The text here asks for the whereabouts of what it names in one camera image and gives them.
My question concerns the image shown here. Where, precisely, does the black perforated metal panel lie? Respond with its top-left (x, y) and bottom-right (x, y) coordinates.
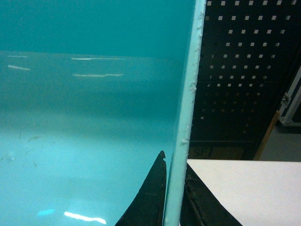
top-left (188, 0), bottom-right (301, 161)

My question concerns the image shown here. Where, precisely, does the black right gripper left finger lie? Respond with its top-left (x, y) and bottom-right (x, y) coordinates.
top-left (116, 151), bottom-right (167, 226)

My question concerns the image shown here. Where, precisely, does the light turquoise plastic bin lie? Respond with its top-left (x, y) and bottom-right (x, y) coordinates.
top-left (0, 0), bottom-right (206, 226)

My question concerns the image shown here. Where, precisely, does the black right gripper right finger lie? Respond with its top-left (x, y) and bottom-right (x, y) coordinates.
top-left (180, 164), bottom-right (241, 226)

